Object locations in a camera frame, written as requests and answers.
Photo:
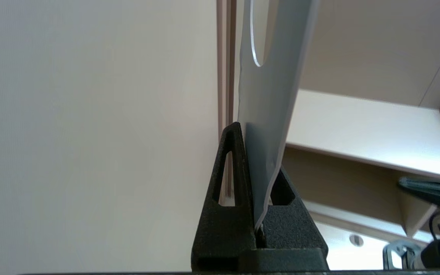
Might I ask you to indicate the white wardrobe shelf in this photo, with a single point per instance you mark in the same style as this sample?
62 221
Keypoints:
357 126

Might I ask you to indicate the cream room door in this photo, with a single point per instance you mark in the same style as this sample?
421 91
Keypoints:
90 133

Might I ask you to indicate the round floor fitting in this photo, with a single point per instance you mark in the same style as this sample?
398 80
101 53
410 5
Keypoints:
356 240

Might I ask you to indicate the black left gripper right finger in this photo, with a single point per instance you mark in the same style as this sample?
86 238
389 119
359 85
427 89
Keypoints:
292 236

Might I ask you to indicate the blue and white door hanger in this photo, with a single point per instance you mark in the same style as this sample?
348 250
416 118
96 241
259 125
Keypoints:
269 114

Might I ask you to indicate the silver metal bracket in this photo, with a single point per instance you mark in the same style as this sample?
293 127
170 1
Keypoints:
390 248

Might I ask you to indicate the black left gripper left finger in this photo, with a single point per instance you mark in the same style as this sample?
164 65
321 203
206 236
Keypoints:
224 233

